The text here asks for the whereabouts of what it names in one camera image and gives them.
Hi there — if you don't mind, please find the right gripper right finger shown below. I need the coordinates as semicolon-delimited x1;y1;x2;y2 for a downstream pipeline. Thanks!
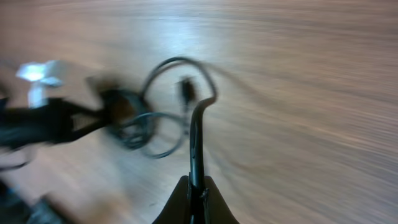
203;176;239;224

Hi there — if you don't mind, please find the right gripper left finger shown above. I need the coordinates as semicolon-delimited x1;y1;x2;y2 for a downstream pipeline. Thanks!
152;175;190;224

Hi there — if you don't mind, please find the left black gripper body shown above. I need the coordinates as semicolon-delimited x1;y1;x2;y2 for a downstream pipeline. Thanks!
1;98;73;149

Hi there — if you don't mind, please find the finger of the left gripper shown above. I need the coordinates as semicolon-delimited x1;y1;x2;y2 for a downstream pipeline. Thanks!
70;88;146;140

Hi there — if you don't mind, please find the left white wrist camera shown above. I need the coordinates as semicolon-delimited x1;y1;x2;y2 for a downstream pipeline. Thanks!
16;60;64;108

